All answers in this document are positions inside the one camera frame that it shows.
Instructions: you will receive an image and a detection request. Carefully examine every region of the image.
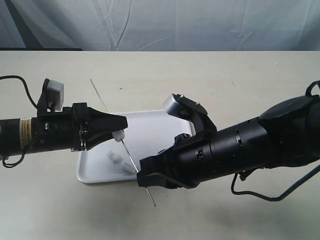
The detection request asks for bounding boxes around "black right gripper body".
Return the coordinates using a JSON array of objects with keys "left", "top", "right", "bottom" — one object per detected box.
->
[{"left": 159, "top": 133, "right": 215, "bottom": 189}]

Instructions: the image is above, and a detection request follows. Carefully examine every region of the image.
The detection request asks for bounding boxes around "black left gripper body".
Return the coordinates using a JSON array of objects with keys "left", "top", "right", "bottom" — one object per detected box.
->
[{"left": 34, "top": 102, "right": 90, "bottom": 152}]

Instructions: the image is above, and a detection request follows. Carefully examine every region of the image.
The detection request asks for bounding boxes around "white foam bead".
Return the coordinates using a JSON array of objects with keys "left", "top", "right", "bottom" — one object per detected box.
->
[
  {"left": 121, "top": 162, "right": 136, "bottom": 174},
  {"left": 106, "top": 151, "right": 123, "bottom": 164},
  {"left": 112, "top": 130, "right": 125, "bottom": 143}
]

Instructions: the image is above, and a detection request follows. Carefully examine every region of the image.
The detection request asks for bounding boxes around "thin metal skewer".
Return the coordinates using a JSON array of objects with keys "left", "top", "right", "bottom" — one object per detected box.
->
[{"left": 89, "top": 78, "right": 157, "bottom": 207}]

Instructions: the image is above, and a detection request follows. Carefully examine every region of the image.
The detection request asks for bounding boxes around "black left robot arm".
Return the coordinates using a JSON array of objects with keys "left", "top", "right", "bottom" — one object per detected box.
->
[{"left": 0, "top": 102, "right": 128, "bottom": 157}]

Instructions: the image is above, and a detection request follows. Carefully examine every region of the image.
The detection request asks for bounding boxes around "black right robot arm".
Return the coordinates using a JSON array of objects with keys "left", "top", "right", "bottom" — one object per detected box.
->
[{"left": 137, "top": 81, "right": 320, "bottom": 189}]

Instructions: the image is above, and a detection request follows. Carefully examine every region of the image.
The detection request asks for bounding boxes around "white plastic tray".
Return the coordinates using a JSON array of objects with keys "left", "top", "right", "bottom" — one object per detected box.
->
[{"left": 76, "top": 110, "right": 193, "bottom": 184}]

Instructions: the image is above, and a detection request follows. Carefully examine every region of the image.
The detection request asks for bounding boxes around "grey fabric backdrop curtain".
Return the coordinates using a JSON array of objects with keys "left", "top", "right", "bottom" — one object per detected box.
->
[{"left": 0, "top": 0, "right": 320, "bottom": 52}]

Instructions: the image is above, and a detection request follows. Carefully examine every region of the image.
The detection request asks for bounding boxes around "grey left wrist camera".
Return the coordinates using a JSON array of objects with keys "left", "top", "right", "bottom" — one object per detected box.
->
[{"left": 36, "top": 78, "right": 64, "bottom": 115}]

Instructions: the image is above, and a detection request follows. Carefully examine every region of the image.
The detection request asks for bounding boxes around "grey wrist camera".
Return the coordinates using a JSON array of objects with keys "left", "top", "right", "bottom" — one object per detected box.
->
[
  {"left": 36, "top": 78, "right": 64, "bottom": 115},
  {"left": 163, "top": 93, "right": 217, "bottom": 134}
]

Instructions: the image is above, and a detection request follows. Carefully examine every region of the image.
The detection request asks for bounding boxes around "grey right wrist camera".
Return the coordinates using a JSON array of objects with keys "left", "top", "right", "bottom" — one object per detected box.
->
[{"left": 163, "top": 93, "right": 217, "bottom": 134}]

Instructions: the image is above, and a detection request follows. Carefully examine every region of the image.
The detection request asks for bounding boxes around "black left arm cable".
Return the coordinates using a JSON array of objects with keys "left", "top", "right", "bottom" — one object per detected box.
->
[{"left": 0, "top": 75, "right": 38, "bottom": 110}]

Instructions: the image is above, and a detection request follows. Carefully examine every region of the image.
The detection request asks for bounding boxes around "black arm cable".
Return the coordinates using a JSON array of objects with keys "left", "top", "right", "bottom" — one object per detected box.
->
[
  {"left": 0, "top": 75, "right": 38, "bottom": 110},
  {"left": 230, "top": 162, "right": 320, "bottom": 203}
]

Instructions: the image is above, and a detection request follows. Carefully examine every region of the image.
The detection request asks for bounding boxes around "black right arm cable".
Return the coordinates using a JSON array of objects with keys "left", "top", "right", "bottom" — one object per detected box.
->
[{"left": 230, "top": 162, "right": 320, "bottom": 203}]

